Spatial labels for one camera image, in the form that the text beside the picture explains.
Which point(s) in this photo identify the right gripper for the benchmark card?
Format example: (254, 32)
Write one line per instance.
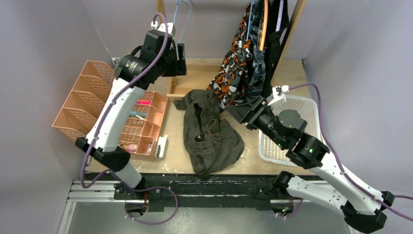
(240, 112)

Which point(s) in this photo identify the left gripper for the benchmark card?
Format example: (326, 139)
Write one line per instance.
(177, 51)

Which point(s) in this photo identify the olive green shorts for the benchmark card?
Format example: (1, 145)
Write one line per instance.
(211, 142)

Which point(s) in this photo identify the white stapler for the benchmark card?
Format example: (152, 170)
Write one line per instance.
(160, 148)

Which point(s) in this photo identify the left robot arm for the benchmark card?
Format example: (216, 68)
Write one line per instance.
(132, 78)

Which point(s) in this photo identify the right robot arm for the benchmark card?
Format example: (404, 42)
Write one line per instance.
(361, 206)

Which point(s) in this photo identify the grey camouflage shorts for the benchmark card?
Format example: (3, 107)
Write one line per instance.
(257, 76)

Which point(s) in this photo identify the orange camouflage shorts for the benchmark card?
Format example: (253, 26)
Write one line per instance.
(228, 83)

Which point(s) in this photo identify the purple hanger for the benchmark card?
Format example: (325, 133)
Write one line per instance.
(280, 14)

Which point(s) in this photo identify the orange hanger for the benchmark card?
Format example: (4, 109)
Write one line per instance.
(264, 25)

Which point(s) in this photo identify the white plastic basket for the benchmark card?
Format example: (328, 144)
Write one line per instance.
(296, 115)

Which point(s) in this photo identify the pink highlighter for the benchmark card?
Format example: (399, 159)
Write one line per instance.
(144, 102)

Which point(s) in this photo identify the blue marker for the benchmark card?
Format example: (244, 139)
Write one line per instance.
(140, 115)

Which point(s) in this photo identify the black garment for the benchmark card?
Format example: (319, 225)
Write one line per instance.
(273, 42)

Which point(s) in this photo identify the staples box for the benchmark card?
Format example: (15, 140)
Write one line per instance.
(149, 148)

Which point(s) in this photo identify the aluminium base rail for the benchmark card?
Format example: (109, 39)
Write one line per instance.
(188, 191)

